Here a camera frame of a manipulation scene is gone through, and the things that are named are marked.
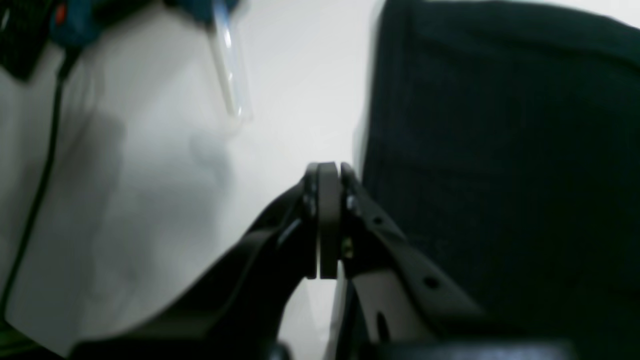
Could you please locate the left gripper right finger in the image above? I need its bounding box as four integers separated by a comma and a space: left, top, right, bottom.
338, 162, 576, 360

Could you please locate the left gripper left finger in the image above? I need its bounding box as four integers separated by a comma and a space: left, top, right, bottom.
70, 162, 322, 360

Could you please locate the black T-shirt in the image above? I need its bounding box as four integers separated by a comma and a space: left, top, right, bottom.
363, 0, 640, 360

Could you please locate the blue glue gun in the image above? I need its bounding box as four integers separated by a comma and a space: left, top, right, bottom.
47, 0, 253, 123

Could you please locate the black keyboard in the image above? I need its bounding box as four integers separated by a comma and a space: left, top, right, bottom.
0, 0, 55, 82

